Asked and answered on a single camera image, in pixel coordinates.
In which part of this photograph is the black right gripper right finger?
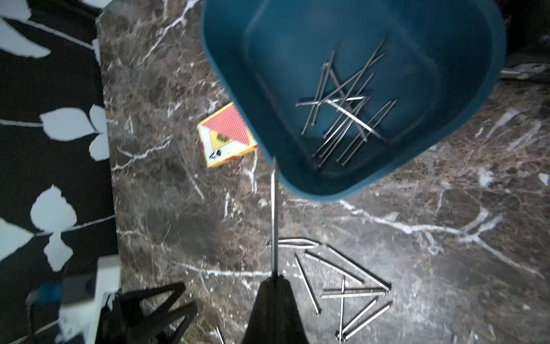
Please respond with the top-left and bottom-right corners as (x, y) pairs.
(276, 275), (309, 344)

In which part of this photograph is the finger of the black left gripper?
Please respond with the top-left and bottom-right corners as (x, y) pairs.
(120, 282), (187, 320)
(128, 302), (199, 343)

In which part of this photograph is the yellow playing card box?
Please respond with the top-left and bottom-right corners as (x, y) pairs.
(197, 103), (258, 168)

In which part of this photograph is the steel nail top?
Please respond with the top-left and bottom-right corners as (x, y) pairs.
(277, 237), (322, 249)

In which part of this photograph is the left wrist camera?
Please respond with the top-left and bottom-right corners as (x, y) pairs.
(26, 255), (121, 343)

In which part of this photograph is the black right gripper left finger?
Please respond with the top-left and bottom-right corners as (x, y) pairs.
(242, 277), (277, 343)

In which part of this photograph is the pile of steel nails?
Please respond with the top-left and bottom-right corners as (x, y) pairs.
(303, 250), (392, 343)

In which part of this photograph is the steel nail lower diagonal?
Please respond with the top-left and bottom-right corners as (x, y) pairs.
(294, 254), (322, 316)

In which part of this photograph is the steel nail long diagonal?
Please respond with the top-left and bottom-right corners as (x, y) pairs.
(325, 245), (392, 292)

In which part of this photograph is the teal plastic storage box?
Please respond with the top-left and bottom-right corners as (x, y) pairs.
(201, 1), (506, 201)

